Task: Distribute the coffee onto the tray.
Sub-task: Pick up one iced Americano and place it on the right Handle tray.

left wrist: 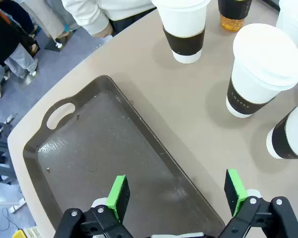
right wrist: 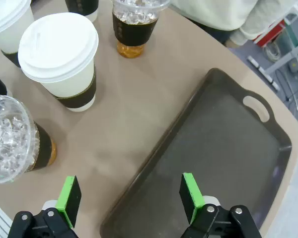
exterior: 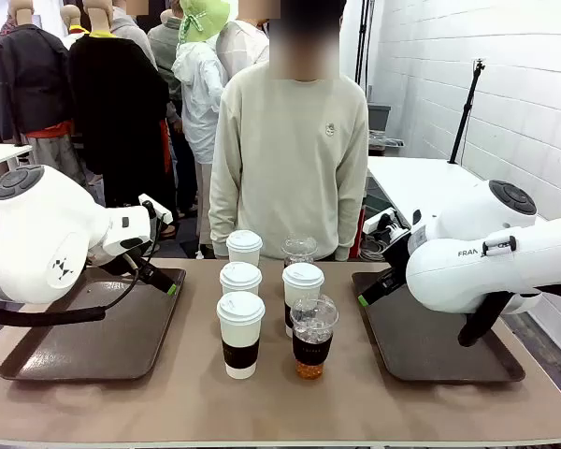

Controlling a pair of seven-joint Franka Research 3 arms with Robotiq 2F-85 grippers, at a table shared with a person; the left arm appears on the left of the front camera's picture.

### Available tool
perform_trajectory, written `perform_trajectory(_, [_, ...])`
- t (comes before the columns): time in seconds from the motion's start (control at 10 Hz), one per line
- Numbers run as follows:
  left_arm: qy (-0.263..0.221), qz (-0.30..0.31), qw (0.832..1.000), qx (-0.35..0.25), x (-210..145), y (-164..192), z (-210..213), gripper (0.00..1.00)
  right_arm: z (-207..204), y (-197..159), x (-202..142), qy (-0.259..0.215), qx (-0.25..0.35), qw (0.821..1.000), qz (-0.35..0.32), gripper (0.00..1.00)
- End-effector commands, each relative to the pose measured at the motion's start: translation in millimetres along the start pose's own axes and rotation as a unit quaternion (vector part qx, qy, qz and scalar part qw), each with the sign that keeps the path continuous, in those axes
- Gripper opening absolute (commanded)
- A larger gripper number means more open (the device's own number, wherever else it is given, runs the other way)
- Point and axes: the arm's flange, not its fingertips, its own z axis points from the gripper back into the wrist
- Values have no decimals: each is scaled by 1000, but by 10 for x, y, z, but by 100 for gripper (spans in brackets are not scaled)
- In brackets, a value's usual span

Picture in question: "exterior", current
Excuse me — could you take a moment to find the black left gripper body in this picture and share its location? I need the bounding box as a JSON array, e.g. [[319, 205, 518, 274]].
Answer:
[[100, 253, 164, 285]]

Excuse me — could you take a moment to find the mannequin in white jacket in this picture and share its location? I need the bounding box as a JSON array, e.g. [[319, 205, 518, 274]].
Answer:
[[171, 40, 230, 258]]

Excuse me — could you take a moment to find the mannequin in navy jacket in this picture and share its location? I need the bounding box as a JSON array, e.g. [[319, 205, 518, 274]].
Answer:
[[0, 0, 88, 186]]

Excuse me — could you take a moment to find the black left arm cable sleeve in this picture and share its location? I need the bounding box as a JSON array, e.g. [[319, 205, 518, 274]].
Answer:
[[0, 252, 144, 327]]

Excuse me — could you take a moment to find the mannequin in black robe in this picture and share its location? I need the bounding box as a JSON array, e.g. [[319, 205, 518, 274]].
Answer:
[[67, 0, 179, 210]]

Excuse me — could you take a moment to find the mannequin with yellow collar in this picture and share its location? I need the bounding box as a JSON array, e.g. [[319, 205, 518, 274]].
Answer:
[[59, 4, 91, 49]]

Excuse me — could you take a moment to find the person in beige sweatshirt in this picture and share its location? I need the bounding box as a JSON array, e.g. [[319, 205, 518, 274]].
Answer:
[[209, 0, 370, 262]]

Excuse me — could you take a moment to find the black light stand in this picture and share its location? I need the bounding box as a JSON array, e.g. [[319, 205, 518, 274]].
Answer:
[[352, 0, 378, 97]]

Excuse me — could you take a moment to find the figure in olive jacket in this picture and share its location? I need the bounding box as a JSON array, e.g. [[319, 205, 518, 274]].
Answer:
[[147, 8, 186, 123]]

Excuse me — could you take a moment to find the person's left forearm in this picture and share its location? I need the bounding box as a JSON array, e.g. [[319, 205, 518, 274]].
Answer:
[[334, 177, 369, 262]]

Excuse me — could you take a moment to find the clear iced drink cup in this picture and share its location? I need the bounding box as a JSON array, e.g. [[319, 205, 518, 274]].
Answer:
[[289, 293, 339, 380], [280, 234, 319, 268]]

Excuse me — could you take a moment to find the black camera tripod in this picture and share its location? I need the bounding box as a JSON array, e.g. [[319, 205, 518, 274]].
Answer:
[[448, 58, 487, 165]]

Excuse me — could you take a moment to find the mannequin in light grey coat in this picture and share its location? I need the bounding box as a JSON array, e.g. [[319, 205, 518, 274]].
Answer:
[[214, 0, 271, 81]]

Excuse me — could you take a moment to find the grey plastic bin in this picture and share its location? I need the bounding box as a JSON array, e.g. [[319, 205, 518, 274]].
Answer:
[[367, 103, 392, 135]]

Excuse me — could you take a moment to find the person's right forearm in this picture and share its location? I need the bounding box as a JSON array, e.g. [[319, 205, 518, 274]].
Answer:
[[209, 177, 244, 259]]

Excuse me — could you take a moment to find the brown plastic serving tray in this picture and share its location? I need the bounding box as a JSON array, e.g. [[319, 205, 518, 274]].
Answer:
[[0, 267, 187, 383], [352, 269, 526, 385]]

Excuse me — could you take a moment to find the green sun hat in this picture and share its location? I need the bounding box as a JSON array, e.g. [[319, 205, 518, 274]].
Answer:
[[177, 0, 232, 45]]

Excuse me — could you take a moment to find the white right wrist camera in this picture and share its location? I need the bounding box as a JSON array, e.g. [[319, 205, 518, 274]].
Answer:
[[362, 208, 399, 236]]

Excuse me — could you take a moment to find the clear container with items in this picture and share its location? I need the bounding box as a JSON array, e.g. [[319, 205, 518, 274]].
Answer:
[[367, 130, 406, 156]]

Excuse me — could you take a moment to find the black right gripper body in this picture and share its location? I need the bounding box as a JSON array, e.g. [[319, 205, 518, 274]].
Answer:
[[378, 237, 413, 292]]

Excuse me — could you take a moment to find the person in grey hoodie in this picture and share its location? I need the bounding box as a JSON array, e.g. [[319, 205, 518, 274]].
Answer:
[[109, 0, 159, 69]]

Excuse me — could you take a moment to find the white desk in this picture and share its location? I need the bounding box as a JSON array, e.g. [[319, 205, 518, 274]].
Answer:
[[0, 142, 34, 173]]

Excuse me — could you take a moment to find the white lidded paper coffee cup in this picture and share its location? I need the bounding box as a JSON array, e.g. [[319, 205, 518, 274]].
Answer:
[[281, 262, 325, 339], [225, 229, 264, 268], [219, 261, 263, 297], [216, 291, 266, 380]]

